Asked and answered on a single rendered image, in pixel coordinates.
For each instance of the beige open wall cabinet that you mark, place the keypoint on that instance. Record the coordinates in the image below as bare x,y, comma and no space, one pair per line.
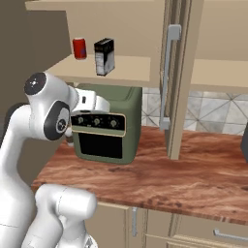
129,29

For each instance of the beige closed wall cabinet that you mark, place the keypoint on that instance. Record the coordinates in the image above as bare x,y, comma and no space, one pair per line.
223,42

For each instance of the beige drawer front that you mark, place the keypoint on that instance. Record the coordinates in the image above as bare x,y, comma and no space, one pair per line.
193,231

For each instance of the beige base cabinet door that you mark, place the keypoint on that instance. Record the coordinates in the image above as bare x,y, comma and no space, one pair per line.
108,226

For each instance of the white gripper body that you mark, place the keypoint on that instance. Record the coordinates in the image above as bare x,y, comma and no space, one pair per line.
102,104

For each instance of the green toaster oven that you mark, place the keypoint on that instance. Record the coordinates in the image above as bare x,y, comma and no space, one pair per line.
129,129

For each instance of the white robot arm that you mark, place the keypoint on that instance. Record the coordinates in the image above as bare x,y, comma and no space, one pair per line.
19,161

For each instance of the dark appliance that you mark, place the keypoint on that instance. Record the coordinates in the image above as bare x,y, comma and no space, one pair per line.
245,143

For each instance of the red soda can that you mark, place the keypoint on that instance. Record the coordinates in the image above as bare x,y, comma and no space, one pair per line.
79,49

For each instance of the beige wall cabinet door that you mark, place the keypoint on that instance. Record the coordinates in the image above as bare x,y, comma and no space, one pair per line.
180,97

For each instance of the black cereal box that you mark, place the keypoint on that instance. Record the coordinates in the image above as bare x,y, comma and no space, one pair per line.
104,58

